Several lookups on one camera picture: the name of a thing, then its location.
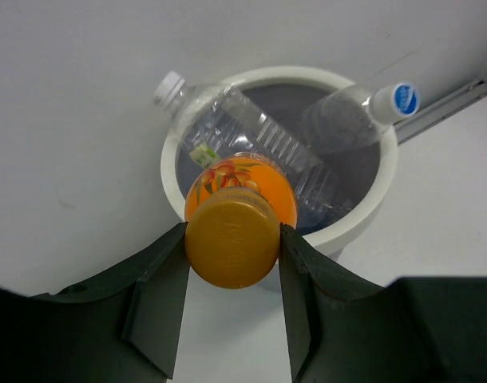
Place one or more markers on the aluminium frame rail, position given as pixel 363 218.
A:
pixel 441 110

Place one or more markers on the small orange bottle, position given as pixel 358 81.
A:
pixel 234 211

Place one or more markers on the clear bottle cream label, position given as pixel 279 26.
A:
pixel 214 122

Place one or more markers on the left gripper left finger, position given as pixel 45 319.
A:
pixel 121 325

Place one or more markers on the clear bottle blue-white cap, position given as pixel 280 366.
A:
pixel 356 117

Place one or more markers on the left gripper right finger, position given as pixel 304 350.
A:
pixel 343 328

